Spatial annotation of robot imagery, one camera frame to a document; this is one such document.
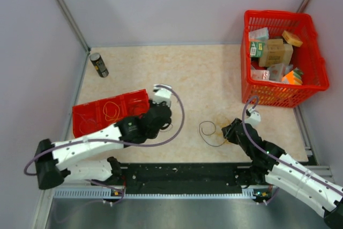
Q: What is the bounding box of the pale pink box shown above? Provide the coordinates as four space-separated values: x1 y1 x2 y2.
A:
267 63 286 82

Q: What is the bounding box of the white pastel box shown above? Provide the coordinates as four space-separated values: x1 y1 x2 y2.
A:
248 27 270 41

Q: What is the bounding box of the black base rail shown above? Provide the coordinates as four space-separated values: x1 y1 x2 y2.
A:
74 161 317 200

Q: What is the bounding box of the red plastic tray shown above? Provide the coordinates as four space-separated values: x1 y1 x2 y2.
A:
72 89 150 138

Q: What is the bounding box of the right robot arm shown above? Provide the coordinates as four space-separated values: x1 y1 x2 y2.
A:
221 119 342 228

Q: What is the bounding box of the yellow cable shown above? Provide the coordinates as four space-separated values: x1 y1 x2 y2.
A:
103 101 121 122

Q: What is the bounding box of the red plastic basket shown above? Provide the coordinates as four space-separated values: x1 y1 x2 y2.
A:
241 10 330 108

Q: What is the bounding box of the yellow orange small box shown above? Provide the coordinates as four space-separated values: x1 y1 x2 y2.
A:
282 30 303 47

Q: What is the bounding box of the black cylindrical can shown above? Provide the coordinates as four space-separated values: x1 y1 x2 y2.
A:
90 53 109 78

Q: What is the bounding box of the orange green box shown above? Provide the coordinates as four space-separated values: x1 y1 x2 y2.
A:
281 68 303 85

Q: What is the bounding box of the green small box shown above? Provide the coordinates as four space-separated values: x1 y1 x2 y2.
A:
249 41 265 58

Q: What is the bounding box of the pink cable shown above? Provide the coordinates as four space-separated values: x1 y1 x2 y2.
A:
77 113 99 136

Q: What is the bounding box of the large brown cardboard box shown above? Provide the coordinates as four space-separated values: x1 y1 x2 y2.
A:
258 39 293 67

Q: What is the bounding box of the white red packet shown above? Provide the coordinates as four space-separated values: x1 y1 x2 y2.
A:
251 70 270 81

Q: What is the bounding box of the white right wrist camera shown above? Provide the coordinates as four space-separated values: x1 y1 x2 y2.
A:
245 107 261 128

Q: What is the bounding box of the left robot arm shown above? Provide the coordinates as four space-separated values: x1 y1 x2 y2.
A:
34 101 172 190

